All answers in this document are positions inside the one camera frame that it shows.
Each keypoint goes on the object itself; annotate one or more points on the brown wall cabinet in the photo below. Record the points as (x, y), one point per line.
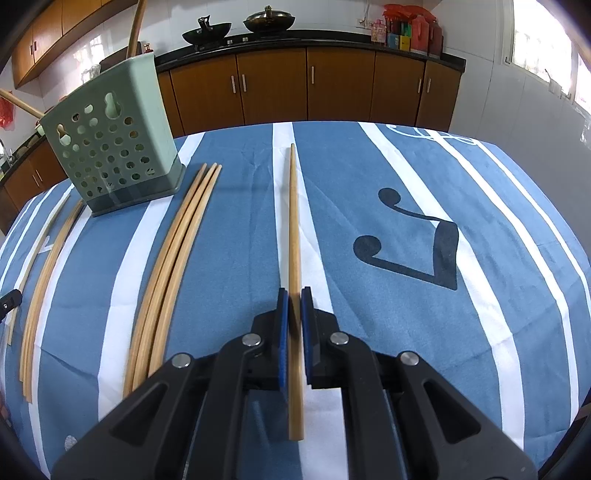
(51, 32)

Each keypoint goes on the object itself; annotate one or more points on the green perforated utensil holder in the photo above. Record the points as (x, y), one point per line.
(115, 138)

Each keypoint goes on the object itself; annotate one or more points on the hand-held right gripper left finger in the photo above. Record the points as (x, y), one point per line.
(282, 332)

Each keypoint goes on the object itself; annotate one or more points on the colourful small packets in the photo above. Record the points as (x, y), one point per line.
(399, 37)

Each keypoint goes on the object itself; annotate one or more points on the blue white striped tablecloth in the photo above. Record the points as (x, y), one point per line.
(392, 323)

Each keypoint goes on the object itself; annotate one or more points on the lidded dark wok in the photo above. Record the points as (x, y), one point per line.
(269, 21)

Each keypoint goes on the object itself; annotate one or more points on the window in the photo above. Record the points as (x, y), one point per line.
(540, 41)

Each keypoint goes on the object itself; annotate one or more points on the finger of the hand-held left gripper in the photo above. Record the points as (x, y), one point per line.
(10, 302)

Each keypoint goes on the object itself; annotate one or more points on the short brown base cabinet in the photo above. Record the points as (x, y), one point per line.
(27, 180)

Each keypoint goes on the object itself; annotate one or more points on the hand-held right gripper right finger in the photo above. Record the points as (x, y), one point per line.
(306, 332)

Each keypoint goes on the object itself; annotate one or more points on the long brown base cabinet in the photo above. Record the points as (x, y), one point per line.
(277, 87)

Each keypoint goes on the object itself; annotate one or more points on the black kitchen countertop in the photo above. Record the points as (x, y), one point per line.
(323, 39)

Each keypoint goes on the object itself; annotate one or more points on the red plastic bag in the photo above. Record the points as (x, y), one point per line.
(5, 113)

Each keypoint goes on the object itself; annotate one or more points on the pink box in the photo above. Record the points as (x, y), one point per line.
(378, 32)

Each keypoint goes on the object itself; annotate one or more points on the black wok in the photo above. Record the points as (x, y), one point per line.
(206, 31)

